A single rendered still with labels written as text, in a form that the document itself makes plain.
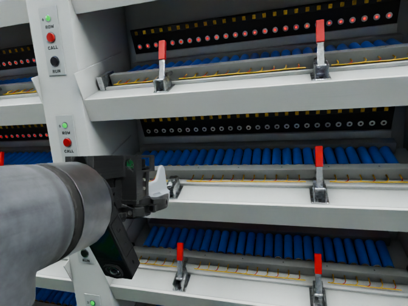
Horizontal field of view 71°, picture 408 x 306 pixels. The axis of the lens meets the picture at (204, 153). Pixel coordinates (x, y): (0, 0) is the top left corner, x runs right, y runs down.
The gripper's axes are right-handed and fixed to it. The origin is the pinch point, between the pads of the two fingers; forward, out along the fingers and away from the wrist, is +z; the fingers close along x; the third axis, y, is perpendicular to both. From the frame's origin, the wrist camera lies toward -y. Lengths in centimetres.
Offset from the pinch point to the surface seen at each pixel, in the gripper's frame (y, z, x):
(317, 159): 5.9, 5.9, -26.4
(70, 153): 7.6, 2.6, 20.5
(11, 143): 11, 20, 55
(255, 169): 4.1, 10.0, -15.6
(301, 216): -3.7, 5.7, -23.7
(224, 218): -4.9, 6.5, -10.3
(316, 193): 0.1, 7.4, -26.3
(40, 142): 11, 20, 45
